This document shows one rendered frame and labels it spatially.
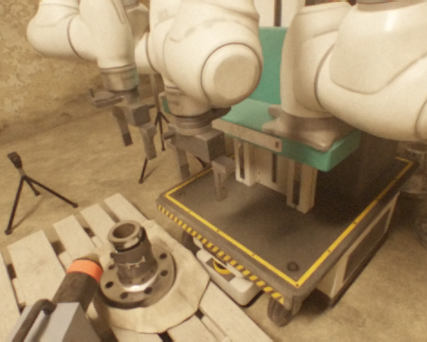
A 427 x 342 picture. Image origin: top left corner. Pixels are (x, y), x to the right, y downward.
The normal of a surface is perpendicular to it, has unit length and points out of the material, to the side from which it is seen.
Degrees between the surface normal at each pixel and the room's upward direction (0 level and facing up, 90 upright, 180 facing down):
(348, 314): 0
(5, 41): 90
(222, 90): 95
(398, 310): 0
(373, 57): 90
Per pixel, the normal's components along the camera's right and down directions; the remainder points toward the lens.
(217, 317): -0.09, -0.84
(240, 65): 0.26, 0.62
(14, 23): 0.64, 0.36
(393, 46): -0.46, 0.33
